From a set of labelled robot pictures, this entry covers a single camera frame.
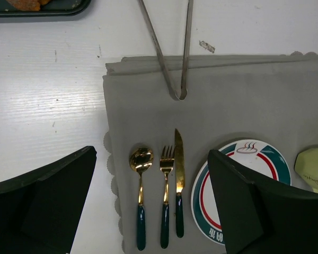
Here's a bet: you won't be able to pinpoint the grey cloth placemat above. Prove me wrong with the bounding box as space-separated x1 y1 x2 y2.
103 53 318 253

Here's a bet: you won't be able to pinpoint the pale green mug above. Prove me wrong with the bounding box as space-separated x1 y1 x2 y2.
294 148 318 193

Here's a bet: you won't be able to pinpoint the gold knife green handle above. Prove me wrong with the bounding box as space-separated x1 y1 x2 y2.
174 129 185 238

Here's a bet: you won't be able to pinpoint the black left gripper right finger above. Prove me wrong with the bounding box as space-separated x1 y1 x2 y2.
208 150 318 253

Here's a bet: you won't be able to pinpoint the gold fork green handle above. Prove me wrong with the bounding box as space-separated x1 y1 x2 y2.
160 146 174 249

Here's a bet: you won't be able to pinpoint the gold spoon green handle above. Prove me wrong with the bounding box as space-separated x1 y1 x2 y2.
129 147 154 251

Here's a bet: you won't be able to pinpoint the orange bread on tray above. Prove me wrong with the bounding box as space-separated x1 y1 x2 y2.
7 0 51 11

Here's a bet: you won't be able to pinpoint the white plate teal red rim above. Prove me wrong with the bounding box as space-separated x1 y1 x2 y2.
191 139 292 245

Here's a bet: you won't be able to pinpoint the dark green tray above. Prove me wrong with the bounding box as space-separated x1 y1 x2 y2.
0 0 91 17

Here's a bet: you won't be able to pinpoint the metal tongs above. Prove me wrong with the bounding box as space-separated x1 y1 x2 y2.
138 0 194 101

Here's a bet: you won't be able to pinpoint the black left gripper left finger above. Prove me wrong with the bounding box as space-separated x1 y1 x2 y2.
0 146 96 253

